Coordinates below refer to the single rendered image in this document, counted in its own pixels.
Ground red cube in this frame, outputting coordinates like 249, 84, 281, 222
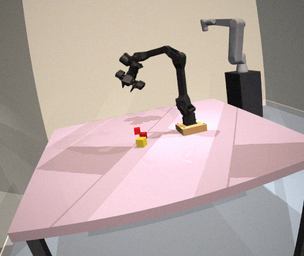
134, 127, 140, 135
139, 132, 147, 138

